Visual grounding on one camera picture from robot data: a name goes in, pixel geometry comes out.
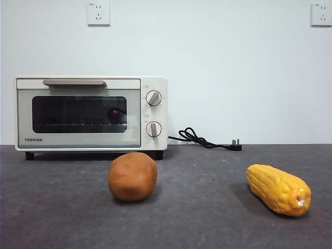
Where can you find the white wall socket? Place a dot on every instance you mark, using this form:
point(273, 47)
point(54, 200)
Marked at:
point(321, 15)
point(98, 14)

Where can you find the brown potato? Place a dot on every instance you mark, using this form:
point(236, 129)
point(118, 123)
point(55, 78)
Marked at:
point(132, 177)

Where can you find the white toaster oven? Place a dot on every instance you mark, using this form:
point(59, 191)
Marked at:
point(155, 114)

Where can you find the purple eggplant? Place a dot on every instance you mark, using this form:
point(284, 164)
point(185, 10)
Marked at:
point(114, 114)

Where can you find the beige oven knob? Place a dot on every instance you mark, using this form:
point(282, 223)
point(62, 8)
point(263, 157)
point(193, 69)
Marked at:
point(153, 98)
point(153, 129)

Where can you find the yellow corn cob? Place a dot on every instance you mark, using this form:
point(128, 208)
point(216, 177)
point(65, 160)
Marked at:
point(277, 190)

